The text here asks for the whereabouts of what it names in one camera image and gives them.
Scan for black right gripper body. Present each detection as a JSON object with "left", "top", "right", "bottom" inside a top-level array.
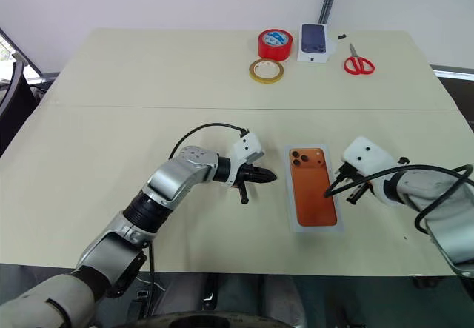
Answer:
[{"left": 342, "top": 161, "right": 372, "bottom": 205}]

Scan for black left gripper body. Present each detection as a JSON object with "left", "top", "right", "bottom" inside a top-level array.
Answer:
[{"left": 233, "top": 164, "right": 261, "bottom": 205}]

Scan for orange smartphone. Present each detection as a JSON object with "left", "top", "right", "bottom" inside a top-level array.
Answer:
[{"left": 287, "top": 147, "right": 338, "bottom": 228}]

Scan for white phone box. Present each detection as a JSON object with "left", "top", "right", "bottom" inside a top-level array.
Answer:
[{"left": 296, "top": 23, "right": 338, "bottom": 64}]

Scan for yellow tape roll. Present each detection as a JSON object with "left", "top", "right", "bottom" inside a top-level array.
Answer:
[{"left": 248, "top": 58, "right": 285, "bottom": 84}]

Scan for red tape roll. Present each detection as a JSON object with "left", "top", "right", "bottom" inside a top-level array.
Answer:
[{"left": 258, "top": 28, "right": 294, "bottom": 62}]

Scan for grey metal bar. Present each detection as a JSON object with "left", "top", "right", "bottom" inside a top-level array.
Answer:
[{"left": 433, "top": 67, "right": 474, "bottom": 82}]

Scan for black office chair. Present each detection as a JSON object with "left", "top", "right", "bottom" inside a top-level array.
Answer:
[{"left": 0, "top": 52, "right": 39, "bottom": 157}]

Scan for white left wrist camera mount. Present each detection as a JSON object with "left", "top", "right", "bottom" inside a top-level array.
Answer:
[{"left": 226, "top": 131, "right": 266, "bottom": 189}]

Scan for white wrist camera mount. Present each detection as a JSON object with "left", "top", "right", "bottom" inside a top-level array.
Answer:
[
  {"left": 226, "top": 131, "right": 266, "bottom": 189},
  {"left": 341, "top": 136, "right": 399, "bottom": 195}
]

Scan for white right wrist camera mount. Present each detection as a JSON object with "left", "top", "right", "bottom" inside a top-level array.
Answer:
[{"left": 341, "top": 136, "right": 399, "bottom": 195}]

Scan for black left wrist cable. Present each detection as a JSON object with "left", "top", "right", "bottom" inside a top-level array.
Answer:
[{"left": 168, "top": 121, "right": 250, "bottom": 161}]

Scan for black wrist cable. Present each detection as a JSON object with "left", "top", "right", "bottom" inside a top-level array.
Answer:
[
  {"left": 364, "top": 155, "right": 474, "bottom": 234},
  {"left": 168, "top": 121, "right": 250, "bottom": 161}
]

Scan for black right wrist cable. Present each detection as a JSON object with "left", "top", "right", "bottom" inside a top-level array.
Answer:
[{"left": 364, "top": 155, "right": 474, "bottom": 234}]

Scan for red handled scissors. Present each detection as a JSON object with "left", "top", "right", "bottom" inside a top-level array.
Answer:
[{"left": 343, "top": 42, "right": 376, "bottom": 76}]

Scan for thin black hanging cable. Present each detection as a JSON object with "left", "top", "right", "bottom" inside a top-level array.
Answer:
[{"left": 147, "top": 241, "right": 156, "bottom": 318}]

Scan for dark slanted frame bar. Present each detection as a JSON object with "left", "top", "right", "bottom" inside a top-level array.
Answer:
[{"left": 0, "top": 27, "right": 60, "bottom": 81}]

